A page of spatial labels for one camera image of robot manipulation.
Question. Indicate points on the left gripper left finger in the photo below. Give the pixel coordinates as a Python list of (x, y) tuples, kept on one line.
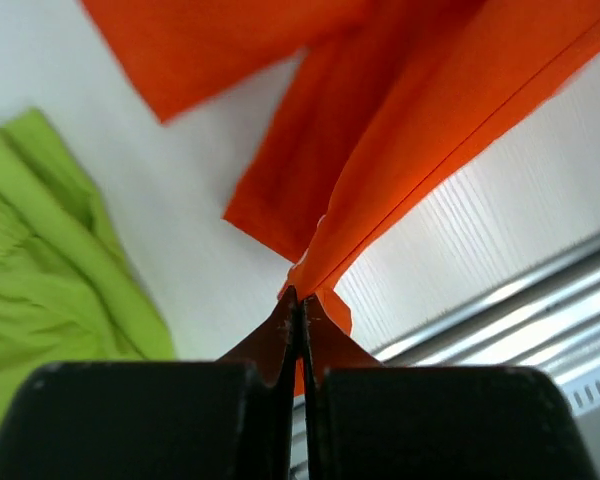
[(227, 419)]

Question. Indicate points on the aluminium mounting rail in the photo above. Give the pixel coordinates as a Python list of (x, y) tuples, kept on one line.
[(547, 317)]

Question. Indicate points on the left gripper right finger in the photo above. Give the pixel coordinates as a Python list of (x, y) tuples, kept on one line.
[(370, 421)]

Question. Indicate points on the lime green shorts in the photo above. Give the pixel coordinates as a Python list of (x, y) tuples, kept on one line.
[(67, 291)]

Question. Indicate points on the slotted cable duct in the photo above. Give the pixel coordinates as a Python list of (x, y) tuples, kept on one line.
[(582, 391)]

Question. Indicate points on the orange shorts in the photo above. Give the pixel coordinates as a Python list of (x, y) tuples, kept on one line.
[(395, 157)]

